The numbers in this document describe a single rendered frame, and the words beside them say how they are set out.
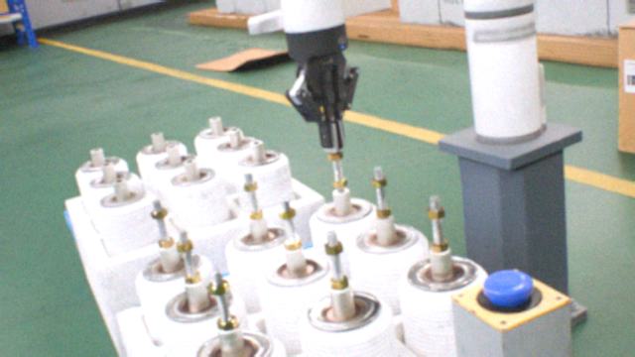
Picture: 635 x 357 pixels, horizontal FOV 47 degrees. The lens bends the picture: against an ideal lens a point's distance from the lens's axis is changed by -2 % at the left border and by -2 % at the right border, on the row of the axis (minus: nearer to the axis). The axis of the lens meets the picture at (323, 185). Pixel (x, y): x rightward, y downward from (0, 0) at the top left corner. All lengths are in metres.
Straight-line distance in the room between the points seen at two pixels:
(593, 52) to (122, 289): 1.98
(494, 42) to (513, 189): 0.20
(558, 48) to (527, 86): 1.83
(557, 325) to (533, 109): 0.47
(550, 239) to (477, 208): 0.11
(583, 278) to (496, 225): 0.30
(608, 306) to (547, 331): 0.61
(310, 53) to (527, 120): 0.31
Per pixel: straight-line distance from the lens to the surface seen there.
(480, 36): 1.00
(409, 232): 0.90
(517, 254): 1.06
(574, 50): 2.80
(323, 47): 0.90
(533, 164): 1.02
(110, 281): 1.19
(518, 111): 1.02
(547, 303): 0.62
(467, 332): 0.63
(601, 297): 1.25
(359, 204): 1.00
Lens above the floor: 0.63
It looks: 20 degrees down
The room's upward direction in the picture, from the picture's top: 9 degrees counter-clockwise
